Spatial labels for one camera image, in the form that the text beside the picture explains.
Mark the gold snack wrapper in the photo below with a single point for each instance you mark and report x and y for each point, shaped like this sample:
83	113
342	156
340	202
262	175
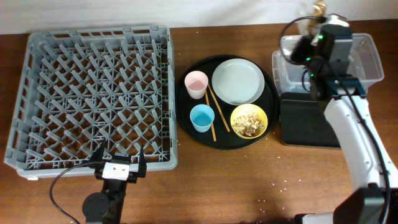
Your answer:
319	10

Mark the right wooden chopstick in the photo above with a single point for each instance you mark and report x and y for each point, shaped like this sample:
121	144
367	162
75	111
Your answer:
219	109

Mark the round black tray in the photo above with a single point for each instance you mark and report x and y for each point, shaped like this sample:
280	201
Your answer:
268	101

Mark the yellow bowl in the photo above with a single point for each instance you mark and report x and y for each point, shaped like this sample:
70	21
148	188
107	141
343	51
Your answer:
245	108

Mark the left wooden chopstick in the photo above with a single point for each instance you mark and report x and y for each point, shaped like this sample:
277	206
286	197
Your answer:
212	126

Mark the clear plastic bin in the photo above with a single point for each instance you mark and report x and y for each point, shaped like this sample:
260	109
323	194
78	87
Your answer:
364	64

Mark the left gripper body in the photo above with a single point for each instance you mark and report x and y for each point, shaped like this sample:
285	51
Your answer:
132	177

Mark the grey dishwasher rack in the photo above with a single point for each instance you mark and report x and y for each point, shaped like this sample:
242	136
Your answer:
82	88

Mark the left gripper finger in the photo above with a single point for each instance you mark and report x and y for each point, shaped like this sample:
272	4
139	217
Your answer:
96	158
142	166

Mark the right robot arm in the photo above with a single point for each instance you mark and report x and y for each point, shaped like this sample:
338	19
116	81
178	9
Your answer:
325	54

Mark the grey plate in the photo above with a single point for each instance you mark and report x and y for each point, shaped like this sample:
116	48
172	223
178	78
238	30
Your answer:
238	81

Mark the wooden chopstick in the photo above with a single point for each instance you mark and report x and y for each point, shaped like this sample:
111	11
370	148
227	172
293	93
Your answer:
219	109
212	126

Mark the blue cup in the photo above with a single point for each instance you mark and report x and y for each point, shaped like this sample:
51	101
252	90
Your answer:
202	117

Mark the white napkin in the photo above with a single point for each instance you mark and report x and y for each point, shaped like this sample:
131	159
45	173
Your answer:
302	11

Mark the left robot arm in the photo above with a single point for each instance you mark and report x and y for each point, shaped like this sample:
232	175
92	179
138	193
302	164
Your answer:
106	206

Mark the food scraps with rice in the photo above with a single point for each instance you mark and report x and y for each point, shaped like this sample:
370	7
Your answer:
248	125

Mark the pink cup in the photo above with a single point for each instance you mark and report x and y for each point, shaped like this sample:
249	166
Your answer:
196	83

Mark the black rectangular tray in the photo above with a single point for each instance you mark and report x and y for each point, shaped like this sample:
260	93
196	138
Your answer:
303	124

